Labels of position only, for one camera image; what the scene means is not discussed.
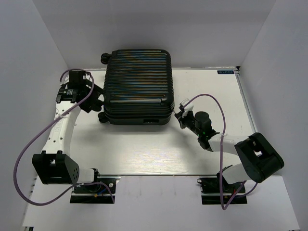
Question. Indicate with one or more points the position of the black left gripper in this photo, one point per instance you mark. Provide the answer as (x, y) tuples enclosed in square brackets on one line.
[(88, 106)]

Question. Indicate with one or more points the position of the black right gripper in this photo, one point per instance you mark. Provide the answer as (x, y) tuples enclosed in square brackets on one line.
[(179, 116)]

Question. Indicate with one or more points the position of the black suitcase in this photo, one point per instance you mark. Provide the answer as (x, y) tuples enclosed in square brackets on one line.
[(138, 87)]

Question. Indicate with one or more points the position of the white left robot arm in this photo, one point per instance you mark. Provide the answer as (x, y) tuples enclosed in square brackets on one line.
[(54, 164)]

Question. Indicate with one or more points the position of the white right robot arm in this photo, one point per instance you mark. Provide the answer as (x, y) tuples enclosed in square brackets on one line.
[(259, 160)]

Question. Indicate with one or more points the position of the blue label sticker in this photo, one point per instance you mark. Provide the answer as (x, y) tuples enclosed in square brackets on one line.
[(225, 72)]

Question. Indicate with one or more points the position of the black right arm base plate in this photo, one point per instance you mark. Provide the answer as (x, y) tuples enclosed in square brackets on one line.
[(210, 194)]

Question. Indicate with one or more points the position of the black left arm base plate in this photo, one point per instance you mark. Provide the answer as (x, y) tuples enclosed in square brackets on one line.
[(96, 194)]

